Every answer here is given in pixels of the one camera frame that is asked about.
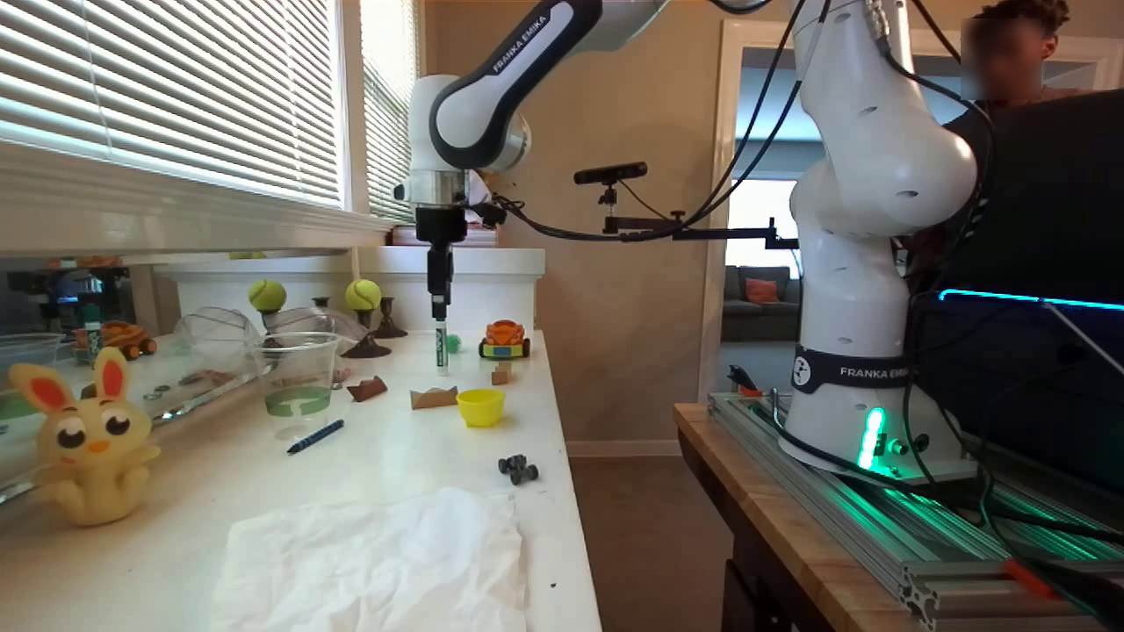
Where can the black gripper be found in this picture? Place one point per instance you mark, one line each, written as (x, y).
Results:
(444, 226)

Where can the green white marker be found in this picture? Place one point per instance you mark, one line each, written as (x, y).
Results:
(439, 346)

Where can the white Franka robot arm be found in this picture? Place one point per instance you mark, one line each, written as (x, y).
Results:
(878, 162)

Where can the small yellow cup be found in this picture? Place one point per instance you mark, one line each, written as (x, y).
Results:
(482, 404)

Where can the clear plastic cup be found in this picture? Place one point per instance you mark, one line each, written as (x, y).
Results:
(299, 373)

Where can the round pink tray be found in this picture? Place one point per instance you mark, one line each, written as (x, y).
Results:
(478, 238)

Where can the dark brown figurine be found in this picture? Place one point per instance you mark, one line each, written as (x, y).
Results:
(388, 319)

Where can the green tennis ball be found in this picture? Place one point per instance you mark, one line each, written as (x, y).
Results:
(269, 296)
(363, 294)

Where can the orange green toy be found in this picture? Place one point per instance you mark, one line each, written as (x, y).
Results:
(504, 341)

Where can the dark brown ball stand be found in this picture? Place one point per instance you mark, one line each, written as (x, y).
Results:
(365, 346)

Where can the small tan block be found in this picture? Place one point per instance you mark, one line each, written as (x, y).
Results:
(504, 373)

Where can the brown wooden block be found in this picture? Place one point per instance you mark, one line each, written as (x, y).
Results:
(434, 397)
(365, 388)

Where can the narrow white window blind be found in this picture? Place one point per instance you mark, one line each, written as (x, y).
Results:
(388, 127)

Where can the black pen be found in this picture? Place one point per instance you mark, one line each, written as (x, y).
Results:
(316, 438)

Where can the small dark toy car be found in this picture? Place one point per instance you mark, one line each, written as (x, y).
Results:
(516, 470)

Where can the clear glass bowl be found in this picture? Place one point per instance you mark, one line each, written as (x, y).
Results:
(214, 340)

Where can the white crumpled cloth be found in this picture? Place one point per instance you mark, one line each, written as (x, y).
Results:
(375, 565)

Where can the orange cushion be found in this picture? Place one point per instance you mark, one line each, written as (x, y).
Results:
(763, 294)

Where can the orange toy truck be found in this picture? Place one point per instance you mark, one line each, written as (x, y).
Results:
(117, 340)

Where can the wide white window blind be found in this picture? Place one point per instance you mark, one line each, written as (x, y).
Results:
(164, 83)

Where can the yellow bunny plush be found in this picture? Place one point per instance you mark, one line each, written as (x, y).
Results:
(93, 452)

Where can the wooden workbench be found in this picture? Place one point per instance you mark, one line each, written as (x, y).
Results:
(774, 527)

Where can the black monitor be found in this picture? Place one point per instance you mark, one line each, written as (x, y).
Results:
(1029, 305)

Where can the person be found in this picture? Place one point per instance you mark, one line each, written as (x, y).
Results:
(1006, 47)

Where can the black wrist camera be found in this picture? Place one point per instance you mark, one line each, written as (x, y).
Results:
(494, 211)

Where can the black exterior camera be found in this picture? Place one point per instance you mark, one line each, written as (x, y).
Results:
(610, 175)

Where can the black camera mounting rod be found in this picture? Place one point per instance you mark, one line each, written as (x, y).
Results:
(703, 231)

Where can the aluminium rail base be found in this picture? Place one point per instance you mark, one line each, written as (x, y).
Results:
(926, 533)

